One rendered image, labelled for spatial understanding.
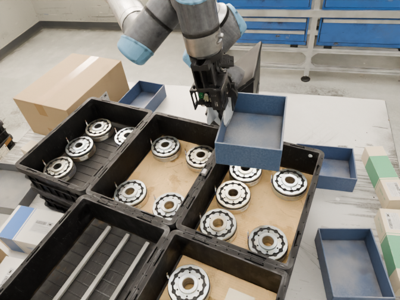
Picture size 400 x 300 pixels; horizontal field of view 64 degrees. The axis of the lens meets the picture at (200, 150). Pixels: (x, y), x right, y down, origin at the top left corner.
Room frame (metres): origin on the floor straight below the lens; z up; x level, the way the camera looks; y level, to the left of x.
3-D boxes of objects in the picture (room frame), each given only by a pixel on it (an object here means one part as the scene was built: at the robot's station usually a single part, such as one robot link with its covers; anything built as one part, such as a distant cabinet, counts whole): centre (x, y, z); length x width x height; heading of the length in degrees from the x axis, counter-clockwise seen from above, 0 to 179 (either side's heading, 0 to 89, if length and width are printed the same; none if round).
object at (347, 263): (0.37, -0.37, 0.74); 0.20 x 0.15 x 0.07; 171
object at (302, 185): (0.60, -0.26, 0.86); 0.10 x 0.10 x 0.01
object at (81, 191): (0.85, 0.38, 0.92); 0.40 x 0.30 x 0.02; 149
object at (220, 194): (0.58, -0.08, 0.86); 0.10 x 0.10 x 0.01
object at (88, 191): (0.70, 0.12, 0.92); 0.40 x 0.30 x 0.02; 149
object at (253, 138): (0.59, -0.14, 1.10); 0.20 x 0.15 x 0.07; 161
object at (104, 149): (0.85, 0.38, 0.87); 0.40 x 0.30 x 0.11; 149
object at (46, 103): (1.32, 0.54, 0.80); 0.40 x 0.30 x 0.20; 151
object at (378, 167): (0.66, -0.61, 0.73); 0.24 x 0.06 x 0.06; 172
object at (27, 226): (0.62, 0.57, 0.75); 0.20 x 0.12 x 0.09; 70
